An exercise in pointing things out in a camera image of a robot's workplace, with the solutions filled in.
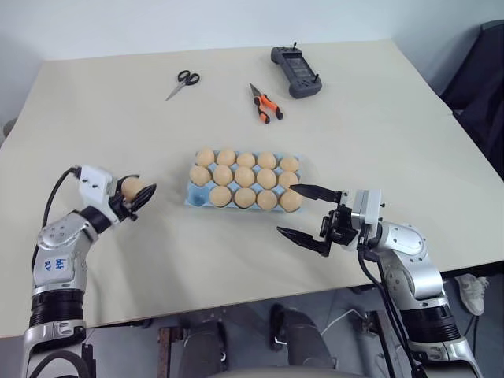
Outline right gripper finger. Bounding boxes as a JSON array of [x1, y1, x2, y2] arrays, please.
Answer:
[[276, 224, 332, 258], [289, 183, 342, 206]]

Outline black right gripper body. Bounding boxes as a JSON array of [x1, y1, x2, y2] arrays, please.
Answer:
[[320, 190, 361, 253]]

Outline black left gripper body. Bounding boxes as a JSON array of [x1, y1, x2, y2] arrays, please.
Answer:
[[105, 176, 139, 224]]

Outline blue egg tray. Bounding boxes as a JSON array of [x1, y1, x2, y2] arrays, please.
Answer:
[[184, 150, 306, 216]]

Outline large dark rounded shape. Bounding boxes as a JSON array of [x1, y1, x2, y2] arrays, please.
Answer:
[[269, 302, 340, 373]]

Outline orange and black pliers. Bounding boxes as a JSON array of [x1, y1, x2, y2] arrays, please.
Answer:
[[248, 82, 285, 124]]

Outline grey handheld remote controller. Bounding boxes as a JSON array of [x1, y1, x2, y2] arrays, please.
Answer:
[[270, 41, 324, 100]]

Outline small dark rounded shape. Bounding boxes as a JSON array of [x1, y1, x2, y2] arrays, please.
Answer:
[[179, 314, 230, 373]]

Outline white sneaker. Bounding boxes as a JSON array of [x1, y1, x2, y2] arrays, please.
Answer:
[[454, 274, 490, 317]]

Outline black chair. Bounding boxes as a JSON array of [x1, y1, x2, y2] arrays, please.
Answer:
[[438, 19, 504, 179]]

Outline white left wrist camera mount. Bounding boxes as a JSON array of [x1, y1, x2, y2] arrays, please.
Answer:
[[76, 165, 120, 206]]

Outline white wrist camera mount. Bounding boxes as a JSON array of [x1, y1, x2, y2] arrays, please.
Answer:
[[76, 165, 120, 206], [351, 188, 384, 249]]

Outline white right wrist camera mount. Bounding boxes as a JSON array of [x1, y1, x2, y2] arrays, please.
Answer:
[[351, 188, 384, 249]]

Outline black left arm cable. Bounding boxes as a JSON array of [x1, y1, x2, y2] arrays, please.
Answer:
[[42, 167, 83, 229]]

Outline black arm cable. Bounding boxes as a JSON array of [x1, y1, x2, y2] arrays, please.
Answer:
[[357, 246, 421, 378], [42, 167, 83, 229]]

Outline thin white cable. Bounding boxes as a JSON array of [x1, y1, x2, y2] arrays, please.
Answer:
[[321, 308, 368, 336]]

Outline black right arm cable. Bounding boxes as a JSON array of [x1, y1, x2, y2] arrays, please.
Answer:
[[357, 246, 421, 378]]

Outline black-handled scissors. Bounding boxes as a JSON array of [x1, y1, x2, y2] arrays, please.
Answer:
[[165, 69, 201, 102]]

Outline rusty brown metal bracket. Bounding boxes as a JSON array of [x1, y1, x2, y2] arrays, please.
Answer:
[[157, 326, 172, 378]]

